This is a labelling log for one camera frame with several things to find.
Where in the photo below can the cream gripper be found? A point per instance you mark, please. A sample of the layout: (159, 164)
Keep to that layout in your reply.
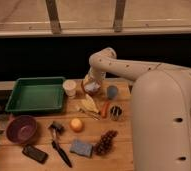
(90, 81)

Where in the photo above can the small red bowl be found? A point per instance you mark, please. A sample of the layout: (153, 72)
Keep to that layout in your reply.
(91, 88)

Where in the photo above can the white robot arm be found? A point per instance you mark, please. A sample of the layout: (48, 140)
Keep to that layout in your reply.
(160, 109)

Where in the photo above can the green plastic tray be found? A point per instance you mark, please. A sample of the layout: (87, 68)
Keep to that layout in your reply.
(34, 95)

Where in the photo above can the blue plastic cup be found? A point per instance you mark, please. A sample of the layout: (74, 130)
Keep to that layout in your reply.
(112, 92)

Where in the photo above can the white paper cup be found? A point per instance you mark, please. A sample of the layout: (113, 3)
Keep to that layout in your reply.
(70, 88)

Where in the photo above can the orange carrot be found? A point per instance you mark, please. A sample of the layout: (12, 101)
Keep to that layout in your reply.
(104, 109)

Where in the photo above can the metal fork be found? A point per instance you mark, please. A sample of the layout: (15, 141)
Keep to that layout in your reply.
(87, 113)

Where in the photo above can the round metal tin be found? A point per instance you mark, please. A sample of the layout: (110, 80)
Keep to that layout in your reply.
(115, 112)

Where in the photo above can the orange fruit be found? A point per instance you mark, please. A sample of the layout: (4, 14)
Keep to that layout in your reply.
(76, 125)

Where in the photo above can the black toy brush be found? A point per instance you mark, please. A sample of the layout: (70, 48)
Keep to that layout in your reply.
(56, 127)

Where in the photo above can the bunch of dark grapes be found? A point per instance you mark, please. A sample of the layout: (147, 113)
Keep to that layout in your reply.
(104, 145)

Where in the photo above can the blue sponge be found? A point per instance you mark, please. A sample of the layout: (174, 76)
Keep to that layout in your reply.
(81, 148)

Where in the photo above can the purple bowl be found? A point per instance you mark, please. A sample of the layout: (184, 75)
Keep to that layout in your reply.
(21, 129)

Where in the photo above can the black rectangular block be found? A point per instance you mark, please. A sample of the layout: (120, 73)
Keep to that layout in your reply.
(35, 153)

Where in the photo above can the black handled knife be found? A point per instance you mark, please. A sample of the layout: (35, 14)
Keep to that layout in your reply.
(60, 151)

